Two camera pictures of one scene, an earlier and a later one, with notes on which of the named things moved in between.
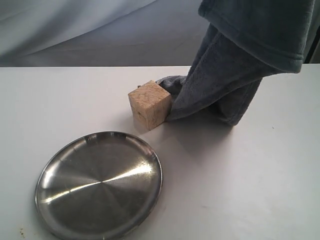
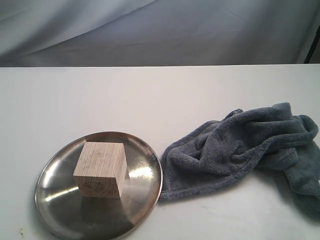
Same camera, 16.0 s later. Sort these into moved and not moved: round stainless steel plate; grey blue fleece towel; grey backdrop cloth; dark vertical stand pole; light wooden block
Moved: grey blue fleece towel; light wooden block
Not moved: round stainless steel plate; dark vertical stand pole; grey backdrop cloth
